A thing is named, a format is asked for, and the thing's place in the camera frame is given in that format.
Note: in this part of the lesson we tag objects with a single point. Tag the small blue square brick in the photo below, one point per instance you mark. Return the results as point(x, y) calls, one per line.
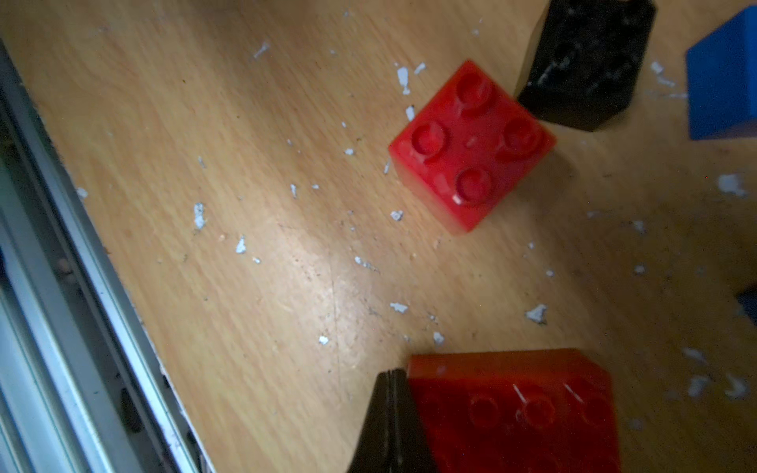
point(721, 80)

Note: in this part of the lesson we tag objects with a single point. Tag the black square brick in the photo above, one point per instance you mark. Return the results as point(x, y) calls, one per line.
point(583, 61)

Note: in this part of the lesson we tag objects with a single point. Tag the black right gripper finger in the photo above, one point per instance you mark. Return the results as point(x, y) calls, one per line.
point(392, 437)

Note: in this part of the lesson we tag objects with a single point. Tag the red tall square brick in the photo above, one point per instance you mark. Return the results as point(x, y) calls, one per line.
point(468, 148)

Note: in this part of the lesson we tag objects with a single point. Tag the aluminium front base rails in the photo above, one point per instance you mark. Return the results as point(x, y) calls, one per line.
point(82, 387)

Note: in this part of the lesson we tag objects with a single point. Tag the red long brick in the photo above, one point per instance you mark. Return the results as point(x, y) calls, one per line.
point(520, 411)

